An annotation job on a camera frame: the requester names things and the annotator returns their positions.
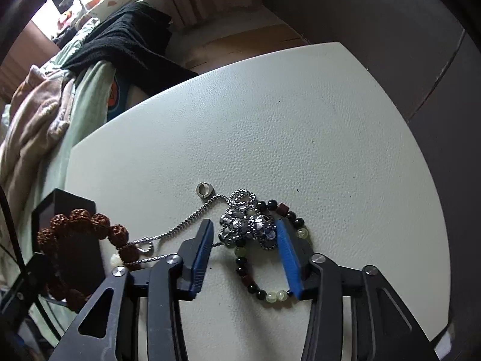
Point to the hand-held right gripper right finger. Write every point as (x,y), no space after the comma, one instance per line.
(287,255)

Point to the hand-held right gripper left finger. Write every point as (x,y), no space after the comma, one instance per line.
(204,250)

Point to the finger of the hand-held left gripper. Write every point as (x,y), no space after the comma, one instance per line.
(37,272)

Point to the black jewelry box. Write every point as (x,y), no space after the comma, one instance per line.
(77,250)

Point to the beige blanket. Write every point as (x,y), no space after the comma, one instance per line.
(30,120)

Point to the bed with green sheet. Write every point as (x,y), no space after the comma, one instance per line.
(88,94)

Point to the black blanket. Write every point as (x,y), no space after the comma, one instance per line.
(124,41)

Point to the dark grey wardrobe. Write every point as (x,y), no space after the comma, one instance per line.
(375,15)

